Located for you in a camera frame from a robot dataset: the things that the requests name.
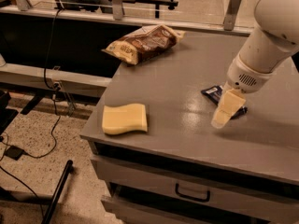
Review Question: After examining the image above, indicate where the yellow sponge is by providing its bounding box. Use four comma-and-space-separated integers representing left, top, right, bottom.
102, 104, 148, 135

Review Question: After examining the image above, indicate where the brown and cream snack bag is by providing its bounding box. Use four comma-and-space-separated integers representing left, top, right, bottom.
104, 24, 185, 65

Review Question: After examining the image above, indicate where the grey metal railing frame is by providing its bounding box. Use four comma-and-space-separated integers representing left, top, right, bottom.
0, 0, 255, 36

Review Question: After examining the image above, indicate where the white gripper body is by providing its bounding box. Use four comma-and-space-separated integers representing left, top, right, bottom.
223, 55, 272, 93

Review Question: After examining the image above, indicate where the black power cable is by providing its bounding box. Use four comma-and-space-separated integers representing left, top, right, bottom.
0, 9, 64, 217

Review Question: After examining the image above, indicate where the dark blue rxbar wrapper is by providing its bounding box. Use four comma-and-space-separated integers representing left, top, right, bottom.
201, 85, 248, 119

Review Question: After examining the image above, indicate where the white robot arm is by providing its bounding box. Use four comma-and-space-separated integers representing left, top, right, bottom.
211, 0, 299, 129

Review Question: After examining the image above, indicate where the black metal stand leg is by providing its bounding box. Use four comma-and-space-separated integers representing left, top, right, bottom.
41, 160, 73, 224

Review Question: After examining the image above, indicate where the black power adapter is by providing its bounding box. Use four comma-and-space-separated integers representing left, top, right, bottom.
5, 146, 24, 161

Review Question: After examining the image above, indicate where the grey drawer with black handle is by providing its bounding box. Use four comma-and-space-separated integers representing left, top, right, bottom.
91, 156, 299, 224

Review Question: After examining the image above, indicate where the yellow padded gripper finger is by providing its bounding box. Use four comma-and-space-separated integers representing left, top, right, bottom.
211, 89, 246, 129

